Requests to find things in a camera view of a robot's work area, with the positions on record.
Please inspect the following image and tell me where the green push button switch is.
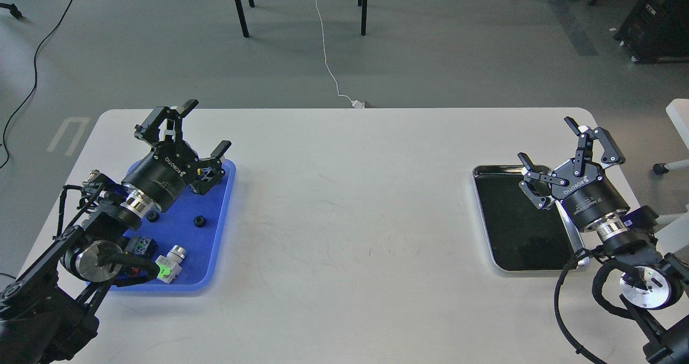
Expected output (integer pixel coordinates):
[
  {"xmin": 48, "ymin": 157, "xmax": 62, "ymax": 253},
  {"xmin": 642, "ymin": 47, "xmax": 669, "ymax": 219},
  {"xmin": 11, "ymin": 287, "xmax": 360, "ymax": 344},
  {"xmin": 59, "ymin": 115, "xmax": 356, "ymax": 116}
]
[{"xmin": 196, "ymin": 162, "xmax": 226, "ymax": 187}]

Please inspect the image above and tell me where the black equipment case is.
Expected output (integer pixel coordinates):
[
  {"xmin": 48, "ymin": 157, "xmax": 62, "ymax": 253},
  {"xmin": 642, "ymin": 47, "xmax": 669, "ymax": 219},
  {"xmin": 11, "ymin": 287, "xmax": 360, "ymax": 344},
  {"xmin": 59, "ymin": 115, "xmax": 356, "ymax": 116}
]
[{"xmin": 614, "ymin": 0, "xmax": 688, "ymax": 63}]

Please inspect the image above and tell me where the white cable on floor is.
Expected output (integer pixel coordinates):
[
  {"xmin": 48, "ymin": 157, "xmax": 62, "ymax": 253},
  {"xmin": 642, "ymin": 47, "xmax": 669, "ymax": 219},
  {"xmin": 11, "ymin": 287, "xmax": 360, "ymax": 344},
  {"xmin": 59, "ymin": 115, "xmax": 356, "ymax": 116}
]
[{"xmin": 310, "ymin": 0, "xmax": 364, "ymax": 108}]

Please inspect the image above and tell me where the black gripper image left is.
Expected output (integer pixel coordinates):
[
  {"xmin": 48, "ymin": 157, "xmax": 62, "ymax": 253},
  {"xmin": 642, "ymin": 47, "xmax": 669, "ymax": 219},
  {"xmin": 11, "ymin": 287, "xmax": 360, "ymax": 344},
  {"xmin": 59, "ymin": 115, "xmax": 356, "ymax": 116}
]
[{"xmin": 122, "ymin": 99, "xmax": 231, "ymax": 213}]

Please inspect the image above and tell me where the silver metal tray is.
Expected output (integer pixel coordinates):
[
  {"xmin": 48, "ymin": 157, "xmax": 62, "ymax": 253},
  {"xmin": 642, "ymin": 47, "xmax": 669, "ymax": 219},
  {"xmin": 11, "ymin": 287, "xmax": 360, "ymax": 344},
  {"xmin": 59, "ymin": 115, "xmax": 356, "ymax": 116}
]
[{"xmin": 472, "ymin": 165, "xmax": 583, "ymax": 273}]

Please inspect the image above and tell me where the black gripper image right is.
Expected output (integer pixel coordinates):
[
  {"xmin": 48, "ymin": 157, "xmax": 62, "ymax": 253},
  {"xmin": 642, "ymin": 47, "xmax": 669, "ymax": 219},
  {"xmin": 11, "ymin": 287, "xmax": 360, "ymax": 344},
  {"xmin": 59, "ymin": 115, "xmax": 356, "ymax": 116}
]
[{"xmin": 517, "ymin": 116, "xmax": 630, "ymax": 231}]

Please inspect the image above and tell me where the green white push button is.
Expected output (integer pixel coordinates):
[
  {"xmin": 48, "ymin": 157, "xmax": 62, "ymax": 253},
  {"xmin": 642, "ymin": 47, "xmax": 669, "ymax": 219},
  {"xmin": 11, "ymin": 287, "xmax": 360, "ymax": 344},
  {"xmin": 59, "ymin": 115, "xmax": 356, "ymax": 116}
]
[{"xmin": 155, "ymin": 244, "xmax": 187, "ymax": 284}]

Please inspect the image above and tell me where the black cable on floor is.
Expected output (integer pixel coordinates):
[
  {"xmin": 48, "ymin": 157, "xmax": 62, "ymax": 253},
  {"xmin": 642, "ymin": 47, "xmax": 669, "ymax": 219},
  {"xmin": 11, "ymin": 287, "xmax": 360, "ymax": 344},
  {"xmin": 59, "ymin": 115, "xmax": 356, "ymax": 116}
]
[{"xmin": 0, "ymin": 0, "xmax": 125, "ymax": 170}]

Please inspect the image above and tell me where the red emergency stop button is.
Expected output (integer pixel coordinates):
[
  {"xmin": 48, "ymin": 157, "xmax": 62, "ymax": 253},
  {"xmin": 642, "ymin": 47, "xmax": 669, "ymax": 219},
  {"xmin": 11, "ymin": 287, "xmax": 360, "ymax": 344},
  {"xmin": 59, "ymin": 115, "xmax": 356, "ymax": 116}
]
[{"xmin": 119, "ymin": 235, "xmax": 158, "ymax": 277}]

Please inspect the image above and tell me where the blue plastic tray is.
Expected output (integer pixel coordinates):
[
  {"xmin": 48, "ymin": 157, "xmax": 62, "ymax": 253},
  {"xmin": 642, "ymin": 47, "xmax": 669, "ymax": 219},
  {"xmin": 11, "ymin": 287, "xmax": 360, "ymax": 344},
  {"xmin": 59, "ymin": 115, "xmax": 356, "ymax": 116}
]
[{"xmin": 111, "ymin": 160, "xmax": 236, "ymax": 293}]

